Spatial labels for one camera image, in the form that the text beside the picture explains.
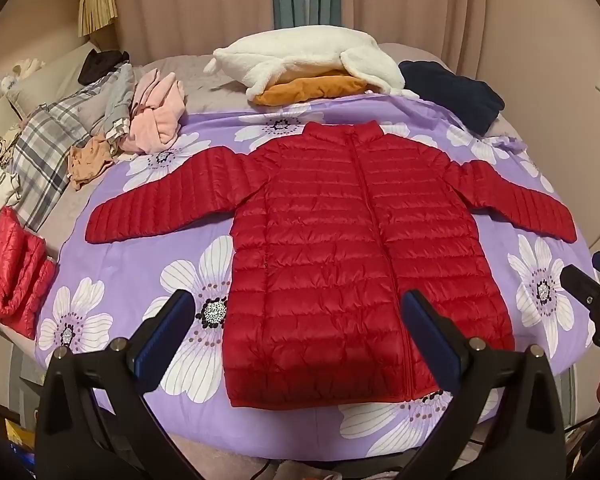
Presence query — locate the folded red puffer jacket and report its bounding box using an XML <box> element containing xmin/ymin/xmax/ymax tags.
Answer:
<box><xmin>0</xmin><ymin>206</ymin><xmax>57</xmax><ymax>340</ymax></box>

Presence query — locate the purple floral blanket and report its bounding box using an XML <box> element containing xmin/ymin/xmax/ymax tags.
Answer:
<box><xmin>34</xmin><ymin>95</ymin><xmax>598</xmax><ymax>458</ymax></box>

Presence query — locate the pink garment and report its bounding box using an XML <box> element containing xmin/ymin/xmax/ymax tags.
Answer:
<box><xmin>120</xmin><ymin>67</ymin><xmax>187</xmax><ymax>155</ymax></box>

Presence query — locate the cream pillow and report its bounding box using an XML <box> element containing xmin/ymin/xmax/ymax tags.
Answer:
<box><xmin>5</xmin><ymin>50</ymin><xmax>101</xmax><ymax>117</ymax></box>

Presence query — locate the white fleece garment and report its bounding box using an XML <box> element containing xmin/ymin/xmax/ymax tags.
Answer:
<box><xmin>203</xmin><ymin>25</ymin><xmax>421</xmax><ymax>107</ymax></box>

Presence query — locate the black garment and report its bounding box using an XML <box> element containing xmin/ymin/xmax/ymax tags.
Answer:
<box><xmin>77</xmin><ymin>50</ymin><xmax>131</xmax><ymax>86</ymax></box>

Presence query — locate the plaid grey garment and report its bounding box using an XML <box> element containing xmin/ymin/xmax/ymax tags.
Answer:
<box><xmin>7</xmin><ymin>80</ymin><xmax>111</xmax><ymax>233</ymax></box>

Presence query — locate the navy garment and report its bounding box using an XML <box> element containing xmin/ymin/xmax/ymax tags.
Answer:
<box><xmin>397</xmin><ymin>60</ymin><xmax>506</xmax><ymax>136</ymax></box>

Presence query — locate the tan fringed hanging cloth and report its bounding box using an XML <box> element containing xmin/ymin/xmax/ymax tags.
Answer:
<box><xmin>77</xmin><ymin>0</ymin><xmax>119</xmax><ymax>39</ymax></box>

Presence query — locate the beige curtain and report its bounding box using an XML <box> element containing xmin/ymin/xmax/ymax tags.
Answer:
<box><xmin>107</xmin><ymin>0</ymin><xmax>483</xmax><ymax>78</ymax></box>

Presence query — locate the white plush toy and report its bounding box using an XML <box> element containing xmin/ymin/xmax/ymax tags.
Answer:
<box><xmin>0</xmin><ymin>57</ymin><xmax>46</xmax><ymax>111</ymax></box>

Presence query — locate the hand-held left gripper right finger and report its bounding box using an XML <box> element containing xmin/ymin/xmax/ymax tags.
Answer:
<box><xmin>401</xmin><ymin>290</ymin><xmax>568</xmax><ymax>480</ymax></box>

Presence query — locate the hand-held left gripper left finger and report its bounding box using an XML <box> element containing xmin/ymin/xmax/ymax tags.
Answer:
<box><xmin>34</xmin><ymin>289</ymin><xmax>201</xmax><ymax>480</ymax></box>

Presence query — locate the orange garment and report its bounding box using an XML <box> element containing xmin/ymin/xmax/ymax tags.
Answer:
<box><xmin>254</xmin><ymin>75</ymin><xmax>368</xmax><ymax>107</ymax></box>

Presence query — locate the red down jacket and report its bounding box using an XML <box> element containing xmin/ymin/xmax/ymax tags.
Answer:
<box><xmin>85</xmin><ymin>120</ymin><xmax>578</xmax><ymax>409</ymax></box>

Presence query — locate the tan garment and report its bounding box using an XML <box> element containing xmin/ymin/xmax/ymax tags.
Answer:
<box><xmin>67</xmin><ymin>135</ymin><xmax>116</xmax><ymax>191</ymax></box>

